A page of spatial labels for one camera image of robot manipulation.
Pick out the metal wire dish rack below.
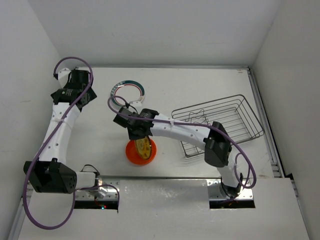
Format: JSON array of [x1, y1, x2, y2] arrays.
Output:
[[171, 94, 267, 159]]

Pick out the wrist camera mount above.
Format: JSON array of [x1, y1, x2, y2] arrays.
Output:
[[53, 68, 71, 88], [129, 100, 141, 105]]

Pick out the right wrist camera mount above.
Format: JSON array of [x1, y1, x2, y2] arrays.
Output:
[[129, 100, 141, 105]]

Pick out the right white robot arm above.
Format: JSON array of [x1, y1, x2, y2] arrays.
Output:
[[113, 107, 242, 198]]

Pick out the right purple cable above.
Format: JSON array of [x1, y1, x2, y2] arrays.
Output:
[[107, 96, 257, 201]]

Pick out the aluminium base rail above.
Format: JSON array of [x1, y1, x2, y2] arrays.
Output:
[[24, 174, 256, 203]]

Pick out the yellow brown plate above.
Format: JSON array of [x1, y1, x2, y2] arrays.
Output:
[[134, 136, 152, 160]]

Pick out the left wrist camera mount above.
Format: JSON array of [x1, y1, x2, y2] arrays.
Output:
[[53, 68, 71, 88]]

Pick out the dark green rimmed plate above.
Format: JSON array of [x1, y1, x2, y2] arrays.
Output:
[[110, 80, 146, 103]]

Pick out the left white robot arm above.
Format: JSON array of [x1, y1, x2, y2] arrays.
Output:
[[29, 69, 98, 194]]

